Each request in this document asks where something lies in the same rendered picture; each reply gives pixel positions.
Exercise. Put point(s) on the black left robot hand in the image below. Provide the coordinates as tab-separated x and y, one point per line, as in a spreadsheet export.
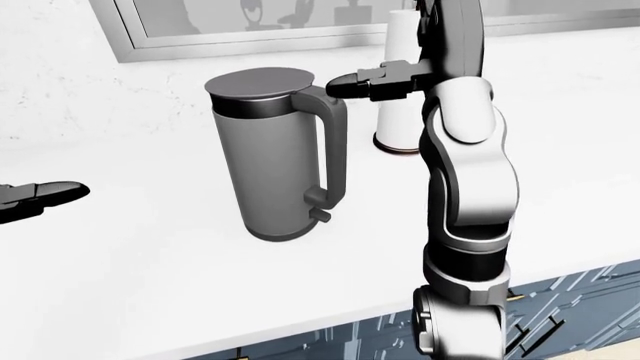
55	190

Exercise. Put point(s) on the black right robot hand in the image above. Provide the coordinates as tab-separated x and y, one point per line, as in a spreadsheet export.
395	80

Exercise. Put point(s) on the grey electric kettle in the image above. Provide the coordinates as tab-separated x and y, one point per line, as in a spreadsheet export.
270	168

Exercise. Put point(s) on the tall white cup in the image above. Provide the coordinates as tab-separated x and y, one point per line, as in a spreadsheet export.
397	120

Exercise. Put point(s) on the small gold cabinet knob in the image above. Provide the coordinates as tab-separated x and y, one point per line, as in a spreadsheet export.
515	298

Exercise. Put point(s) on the blue grey cabinet front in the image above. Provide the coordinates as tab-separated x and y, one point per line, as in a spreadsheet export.
575	311

